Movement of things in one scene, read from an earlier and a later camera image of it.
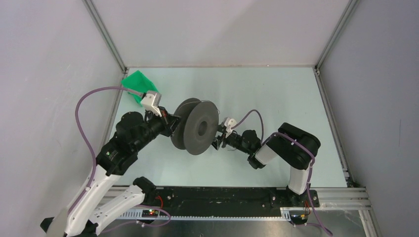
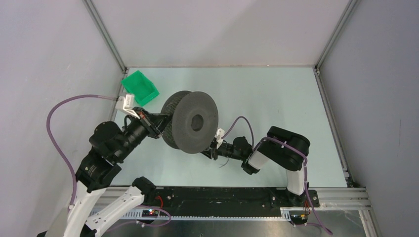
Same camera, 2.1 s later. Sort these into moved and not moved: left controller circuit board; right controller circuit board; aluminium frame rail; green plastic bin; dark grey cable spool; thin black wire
Moved: dark grey cable spool; thin black wire
Not moved: green plastic bin; left controller circuit board; right controller circuit board; aluminium frame rail
